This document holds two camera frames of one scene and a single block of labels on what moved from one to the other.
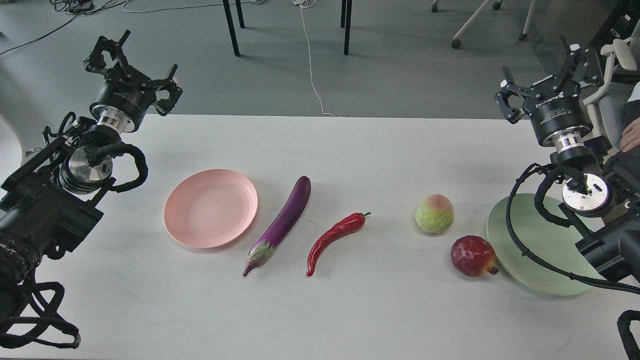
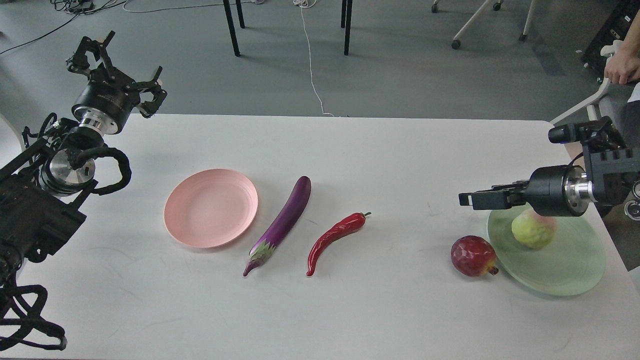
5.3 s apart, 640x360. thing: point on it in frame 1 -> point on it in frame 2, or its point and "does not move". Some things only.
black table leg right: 348,23 does not move
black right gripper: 559,116 -> 562,190
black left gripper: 122,100 -> 105,102
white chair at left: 12,151 does not move
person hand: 630,139 -> 624,66
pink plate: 210,208 does not move
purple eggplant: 286,223 does not move
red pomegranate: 472,255 does not move
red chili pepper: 350,223 does not move
